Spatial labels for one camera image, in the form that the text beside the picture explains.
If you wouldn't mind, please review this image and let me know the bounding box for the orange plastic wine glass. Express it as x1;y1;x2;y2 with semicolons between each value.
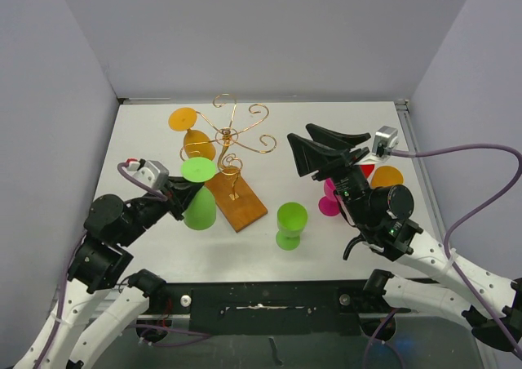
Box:
168;107;216;161
370;166;404;189

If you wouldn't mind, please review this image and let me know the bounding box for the aluminium frame rail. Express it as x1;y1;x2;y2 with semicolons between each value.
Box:
394;98;489;317

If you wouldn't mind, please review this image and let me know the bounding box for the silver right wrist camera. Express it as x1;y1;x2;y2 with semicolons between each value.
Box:
357;126;399;165

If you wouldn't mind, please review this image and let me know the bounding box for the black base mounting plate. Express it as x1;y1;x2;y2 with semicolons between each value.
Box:
142;280;391;336

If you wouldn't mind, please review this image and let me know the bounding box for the pink plastic wine glass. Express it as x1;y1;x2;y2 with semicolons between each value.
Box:
318;179;340;217

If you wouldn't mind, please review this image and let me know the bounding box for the green plastic wine glass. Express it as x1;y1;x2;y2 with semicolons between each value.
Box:
181;157;217;231
276;202;308;251

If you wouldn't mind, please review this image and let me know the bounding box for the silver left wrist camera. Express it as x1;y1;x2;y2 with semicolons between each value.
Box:
125;158;169;192

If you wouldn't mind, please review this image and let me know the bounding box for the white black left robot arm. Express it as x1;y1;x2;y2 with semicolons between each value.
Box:
16;177;203;368

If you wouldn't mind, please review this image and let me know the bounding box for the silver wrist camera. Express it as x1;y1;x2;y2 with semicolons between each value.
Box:
357;126;399;165
125;158;169;192

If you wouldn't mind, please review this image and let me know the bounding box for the gold wire wine glass rack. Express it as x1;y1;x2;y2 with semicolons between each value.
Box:
194;93;277;233

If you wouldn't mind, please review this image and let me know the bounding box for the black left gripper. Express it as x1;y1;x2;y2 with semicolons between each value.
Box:
119;175;205;244

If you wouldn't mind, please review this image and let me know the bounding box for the red plastic wine glass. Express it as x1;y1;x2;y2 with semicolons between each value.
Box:
360;164;375;179

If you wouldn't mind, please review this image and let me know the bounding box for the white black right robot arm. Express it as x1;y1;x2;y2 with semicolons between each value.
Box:
287;123;521;356

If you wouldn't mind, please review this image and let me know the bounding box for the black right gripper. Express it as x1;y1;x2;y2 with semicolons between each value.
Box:
289;123;374;225

